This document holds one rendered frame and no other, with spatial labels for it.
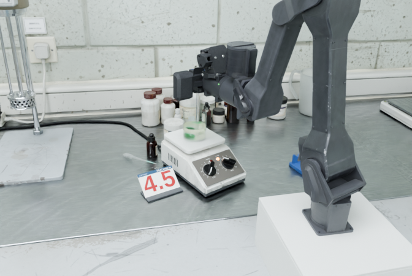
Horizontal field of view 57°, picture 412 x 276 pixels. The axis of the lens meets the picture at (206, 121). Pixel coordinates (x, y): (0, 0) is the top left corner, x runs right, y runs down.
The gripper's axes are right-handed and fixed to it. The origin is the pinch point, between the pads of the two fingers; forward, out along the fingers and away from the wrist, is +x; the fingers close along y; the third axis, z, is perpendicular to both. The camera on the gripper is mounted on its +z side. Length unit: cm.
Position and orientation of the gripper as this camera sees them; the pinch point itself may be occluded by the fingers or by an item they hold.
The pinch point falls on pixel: (198, 74)
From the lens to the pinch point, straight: 89.5
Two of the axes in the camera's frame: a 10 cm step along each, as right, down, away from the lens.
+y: -8.2, 2.1, -5.3
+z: 0.3, -9.1, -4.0
